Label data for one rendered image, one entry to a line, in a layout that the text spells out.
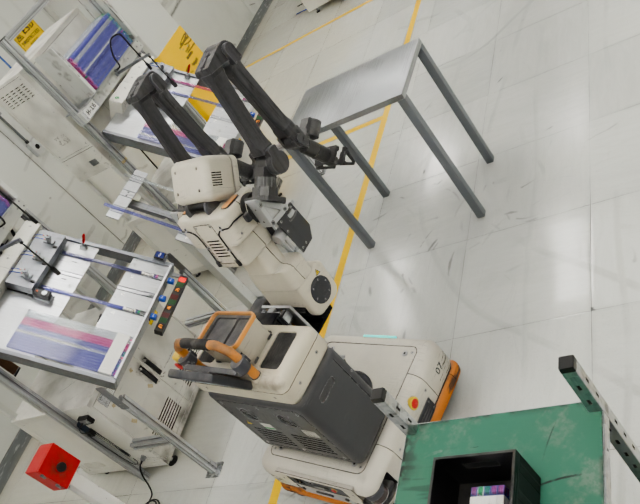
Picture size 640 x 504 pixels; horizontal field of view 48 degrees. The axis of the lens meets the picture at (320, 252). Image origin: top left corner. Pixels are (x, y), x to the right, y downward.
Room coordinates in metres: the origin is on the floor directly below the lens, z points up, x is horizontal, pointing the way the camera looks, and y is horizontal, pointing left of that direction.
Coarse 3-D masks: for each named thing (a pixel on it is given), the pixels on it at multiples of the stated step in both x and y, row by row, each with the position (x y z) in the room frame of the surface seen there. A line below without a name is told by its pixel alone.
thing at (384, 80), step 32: (384, 64) 3.21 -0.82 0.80; (320, 96) 3.45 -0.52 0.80; (352, 96) 3.18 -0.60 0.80; (384, 96) 2.94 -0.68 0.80; (448, 96) 3.16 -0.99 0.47; (320, 128) 3.16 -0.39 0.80; (416, 128) 2.88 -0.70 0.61; (448, 160) 2.86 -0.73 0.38; (384, 192) 3.61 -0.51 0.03; (352, 224) 3.31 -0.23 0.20
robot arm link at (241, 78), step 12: (228, 48) 2.23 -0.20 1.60; (228, 60) 2.28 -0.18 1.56; (240, 60) 2.27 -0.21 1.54; (228, 72) 2.26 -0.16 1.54; (240, 72) 2.26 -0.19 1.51; (240, 84) 2.26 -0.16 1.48; (252, 84) 2.26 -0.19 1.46; (252, 96) 2.25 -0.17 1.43; (264, 96) 2.26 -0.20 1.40; (264, 108) 2.25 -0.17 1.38; (276, 108) 2.27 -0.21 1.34; (276, 120) 2.25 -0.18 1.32; (288, 120) 2.26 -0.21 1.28; (276, 132) 2.27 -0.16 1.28; (288, 132) 2.24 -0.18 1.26; (300, 132) 2.26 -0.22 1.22; (288, 144) 2.27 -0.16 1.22; (300, 144) 2.25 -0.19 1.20
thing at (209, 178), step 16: (192, 160) 2.30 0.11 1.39; (208, 160) 2.25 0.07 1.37; (224, 160) 2.27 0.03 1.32; (176, 176) 2.36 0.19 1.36; (192, 176) 2.28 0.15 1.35; (208, 176) 2.23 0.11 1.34; (224, 176) 2.25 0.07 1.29; (176, 192) 2.35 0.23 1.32; (192, 192) 2.27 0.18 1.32; (208, 192) 2.21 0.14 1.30; (224, 192) 2.23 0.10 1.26
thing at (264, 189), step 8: (264, 176) 2.15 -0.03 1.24; (256, 184) 2.16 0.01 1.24; (264, 184) 2.14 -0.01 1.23; (272, 184) 2.14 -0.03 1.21; (256, 192) 2.14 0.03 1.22; (264, 192) 2.12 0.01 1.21; (272, 192) 2.12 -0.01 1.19; (248, 200) 2.16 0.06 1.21; (264, 200) 2.10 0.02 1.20; (272, 200) 2.09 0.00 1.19; (280, 200) 2.10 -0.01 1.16
